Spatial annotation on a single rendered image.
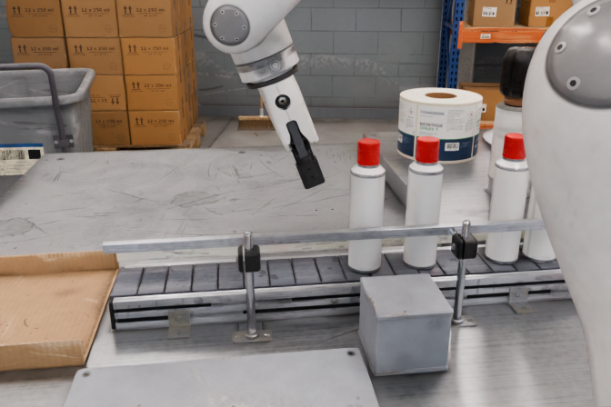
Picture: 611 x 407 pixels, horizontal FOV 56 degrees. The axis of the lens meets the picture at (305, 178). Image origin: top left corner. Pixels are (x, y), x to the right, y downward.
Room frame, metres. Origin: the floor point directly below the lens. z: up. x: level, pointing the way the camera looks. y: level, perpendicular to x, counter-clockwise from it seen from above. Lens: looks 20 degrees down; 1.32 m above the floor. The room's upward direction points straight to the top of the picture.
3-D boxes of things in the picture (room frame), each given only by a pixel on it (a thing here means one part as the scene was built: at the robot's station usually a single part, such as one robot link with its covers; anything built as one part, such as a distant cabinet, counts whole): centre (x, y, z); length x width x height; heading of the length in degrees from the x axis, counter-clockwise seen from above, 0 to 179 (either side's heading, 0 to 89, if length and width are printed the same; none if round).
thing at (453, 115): (1.42, -0.34, 0.95); 0.20 x 0.20 x 0.14
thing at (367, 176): (0.81, -0.09, 0.98); 0.05 x 0.05 x 0.20
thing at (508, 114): (1.13, -0.42, 1.03); 0.09 x 0.09 x 0.30
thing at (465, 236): (0.75, -0.22, 0.91); 0.07 x 0.03 x 0.16; 7
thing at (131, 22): (4.35, 1.43, 0.70); 1.20 x 0.82 x 1.39; 91
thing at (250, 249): (0.71, 0.08, 0.91); 0.07 x 0.03 x 0.16; 7
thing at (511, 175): (0.84, -0.32, 0.98); 0.05 x 0.05 x 0.20
